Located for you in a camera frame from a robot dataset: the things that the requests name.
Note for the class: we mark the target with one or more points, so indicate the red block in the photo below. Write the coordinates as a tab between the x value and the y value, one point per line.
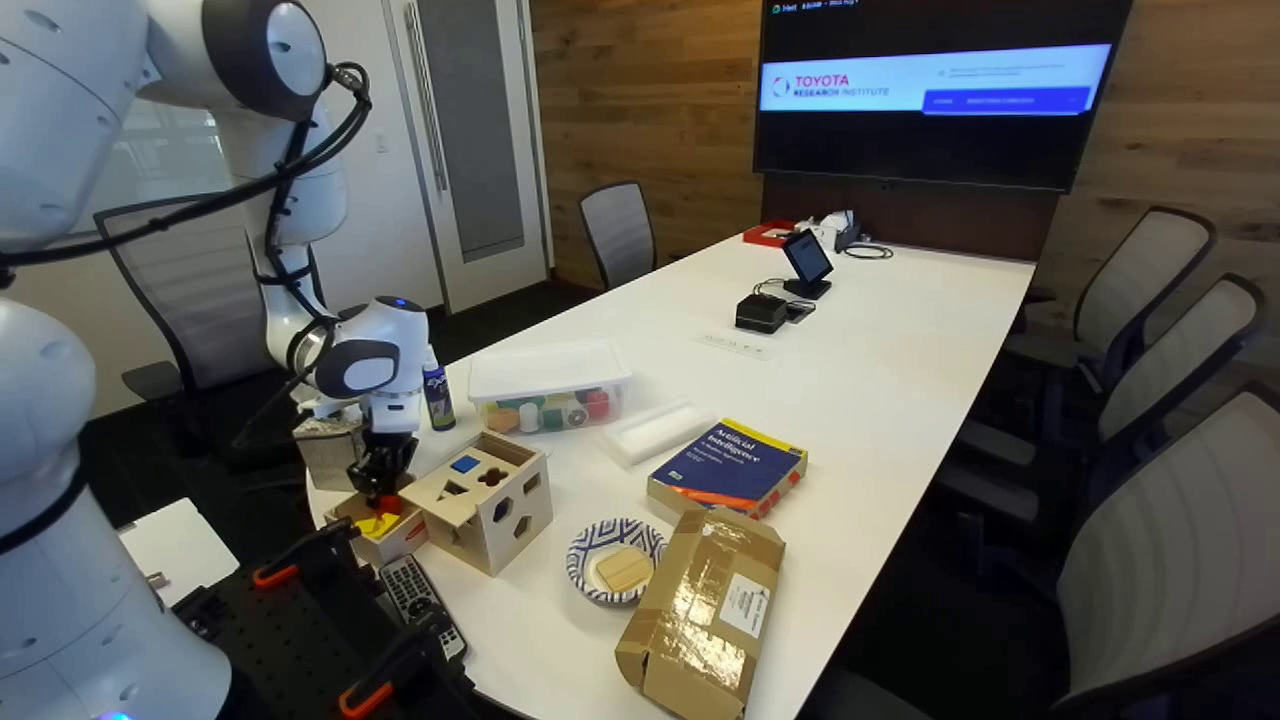
390	504

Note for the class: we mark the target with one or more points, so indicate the black mount with orange clamps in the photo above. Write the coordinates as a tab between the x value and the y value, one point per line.
294	640

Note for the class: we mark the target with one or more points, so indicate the blue label spray bottle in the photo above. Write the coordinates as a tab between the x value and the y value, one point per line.
438	401

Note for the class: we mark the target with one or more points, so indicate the white door with glass panel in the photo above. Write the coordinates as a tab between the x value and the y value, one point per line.
463	274

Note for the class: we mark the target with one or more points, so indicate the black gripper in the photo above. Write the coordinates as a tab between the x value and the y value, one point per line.
385	457

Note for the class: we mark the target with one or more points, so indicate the tan square wooden piece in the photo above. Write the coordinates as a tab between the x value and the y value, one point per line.
620	568

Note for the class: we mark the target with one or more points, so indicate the white foam block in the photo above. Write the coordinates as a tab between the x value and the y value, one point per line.
655	433

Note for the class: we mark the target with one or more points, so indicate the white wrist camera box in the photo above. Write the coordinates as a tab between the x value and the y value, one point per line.
394	418

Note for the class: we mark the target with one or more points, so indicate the white paper sheet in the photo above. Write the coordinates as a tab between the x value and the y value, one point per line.
174	547

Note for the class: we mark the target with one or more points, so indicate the wall mounted TV screen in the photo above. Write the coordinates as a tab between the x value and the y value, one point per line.
932	144

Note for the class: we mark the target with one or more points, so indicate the black keypad remote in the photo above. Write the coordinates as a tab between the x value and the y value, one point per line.
422	602

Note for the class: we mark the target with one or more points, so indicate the blue block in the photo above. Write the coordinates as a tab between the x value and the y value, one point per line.
466	467

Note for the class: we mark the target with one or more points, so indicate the small wooden tray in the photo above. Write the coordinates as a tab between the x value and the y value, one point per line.
404	542

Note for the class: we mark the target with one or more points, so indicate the blue patterned paper plate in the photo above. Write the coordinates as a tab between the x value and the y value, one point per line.
584	547

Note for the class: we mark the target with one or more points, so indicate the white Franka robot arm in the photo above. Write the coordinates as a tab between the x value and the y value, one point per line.
52	135

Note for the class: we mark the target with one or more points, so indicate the taped cardboard box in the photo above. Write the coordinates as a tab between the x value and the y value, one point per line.
693	625

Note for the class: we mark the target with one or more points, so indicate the clear bin with white lid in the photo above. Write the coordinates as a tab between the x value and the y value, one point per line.
560	406

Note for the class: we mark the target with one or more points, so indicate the blue book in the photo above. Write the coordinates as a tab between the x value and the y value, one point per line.
725	467

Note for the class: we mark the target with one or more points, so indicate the wooden shape sorter box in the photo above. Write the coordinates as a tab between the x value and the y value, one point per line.
443	517

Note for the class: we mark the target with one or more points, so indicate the black box device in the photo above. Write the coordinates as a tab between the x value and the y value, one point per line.
763	312

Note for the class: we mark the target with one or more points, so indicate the red tray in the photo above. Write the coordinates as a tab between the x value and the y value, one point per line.
764	232

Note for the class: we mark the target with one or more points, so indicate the yellow block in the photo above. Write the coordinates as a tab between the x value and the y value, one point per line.
376	527

